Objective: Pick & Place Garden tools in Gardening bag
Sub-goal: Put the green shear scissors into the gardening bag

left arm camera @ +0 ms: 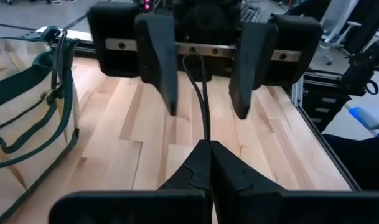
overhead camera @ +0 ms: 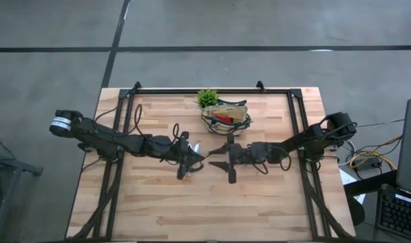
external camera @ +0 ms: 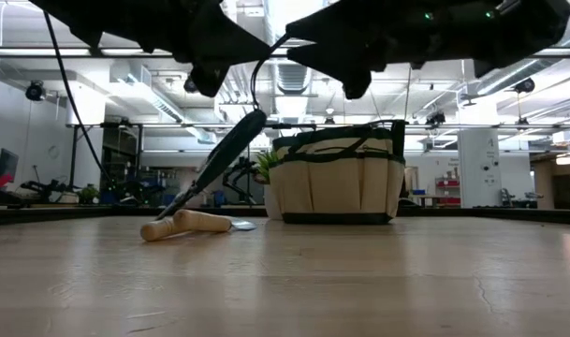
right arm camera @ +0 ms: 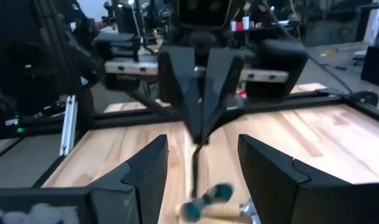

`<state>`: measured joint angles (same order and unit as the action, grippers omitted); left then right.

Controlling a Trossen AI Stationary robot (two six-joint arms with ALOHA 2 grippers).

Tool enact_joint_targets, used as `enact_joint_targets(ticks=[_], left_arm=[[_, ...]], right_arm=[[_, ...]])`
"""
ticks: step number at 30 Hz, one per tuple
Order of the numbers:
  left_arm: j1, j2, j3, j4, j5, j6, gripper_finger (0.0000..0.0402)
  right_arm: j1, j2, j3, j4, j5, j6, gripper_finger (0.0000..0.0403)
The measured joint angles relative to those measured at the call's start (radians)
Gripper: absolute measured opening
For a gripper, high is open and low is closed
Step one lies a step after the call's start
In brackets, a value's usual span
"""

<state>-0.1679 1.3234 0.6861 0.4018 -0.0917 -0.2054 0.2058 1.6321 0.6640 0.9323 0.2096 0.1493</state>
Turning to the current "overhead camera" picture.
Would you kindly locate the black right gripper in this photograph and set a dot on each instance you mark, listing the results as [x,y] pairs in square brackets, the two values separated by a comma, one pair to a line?
[244,153]

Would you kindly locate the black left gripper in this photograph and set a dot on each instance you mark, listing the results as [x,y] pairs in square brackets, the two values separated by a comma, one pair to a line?
[183,155]

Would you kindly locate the red garden glove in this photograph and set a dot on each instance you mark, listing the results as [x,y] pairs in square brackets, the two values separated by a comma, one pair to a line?
[223,119]

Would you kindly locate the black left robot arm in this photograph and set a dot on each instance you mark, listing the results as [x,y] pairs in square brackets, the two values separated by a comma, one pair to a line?
[90,130]

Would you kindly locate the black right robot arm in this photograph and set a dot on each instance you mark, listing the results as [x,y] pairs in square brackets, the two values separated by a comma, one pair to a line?
[303,140]

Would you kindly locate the beige gardening bag green trim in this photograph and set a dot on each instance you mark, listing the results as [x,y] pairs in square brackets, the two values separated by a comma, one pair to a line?
[232,113]

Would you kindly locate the small green artificial plant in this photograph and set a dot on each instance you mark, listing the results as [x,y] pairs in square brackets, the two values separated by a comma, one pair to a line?
[206,98]

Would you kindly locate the white paper sheet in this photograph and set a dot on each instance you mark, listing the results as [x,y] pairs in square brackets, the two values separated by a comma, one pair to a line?
[347,179]

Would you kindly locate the black round stool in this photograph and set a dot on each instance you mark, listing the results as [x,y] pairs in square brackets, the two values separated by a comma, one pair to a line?
[357,211]

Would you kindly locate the grey power adapter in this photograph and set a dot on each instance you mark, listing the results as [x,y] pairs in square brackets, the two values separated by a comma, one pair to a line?
[368,163]

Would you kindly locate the black keyboard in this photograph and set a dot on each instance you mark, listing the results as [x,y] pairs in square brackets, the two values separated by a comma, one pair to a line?
[397,214]

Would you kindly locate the grey metal stand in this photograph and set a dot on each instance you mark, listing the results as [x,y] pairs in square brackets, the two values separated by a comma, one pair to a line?
[9,165]

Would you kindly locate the black aluminium table frame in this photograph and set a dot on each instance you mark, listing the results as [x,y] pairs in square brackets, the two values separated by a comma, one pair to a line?
[171,91]

